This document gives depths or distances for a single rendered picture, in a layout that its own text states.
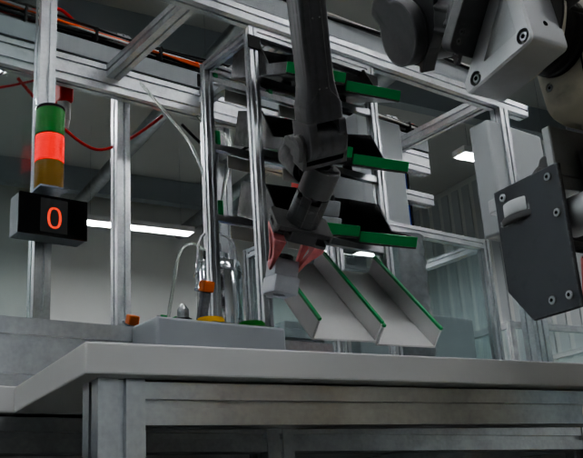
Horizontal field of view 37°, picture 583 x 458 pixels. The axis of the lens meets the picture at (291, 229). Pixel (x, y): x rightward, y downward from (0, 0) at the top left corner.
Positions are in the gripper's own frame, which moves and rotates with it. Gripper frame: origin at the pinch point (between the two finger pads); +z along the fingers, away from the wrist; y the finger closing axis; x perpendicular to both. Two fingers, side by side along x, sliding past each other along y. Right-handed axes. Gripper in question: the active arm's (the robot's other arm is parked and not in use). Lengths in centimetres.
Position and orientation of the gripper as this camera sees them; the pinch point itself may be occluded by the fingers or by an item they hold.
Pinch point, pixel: (283, 266)
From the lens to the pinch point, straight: 151.0
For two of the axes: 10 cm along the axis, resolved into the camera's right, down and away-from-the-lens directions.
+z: -3.5, 8.4, 4.1
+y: -9.2, -2.1, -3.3
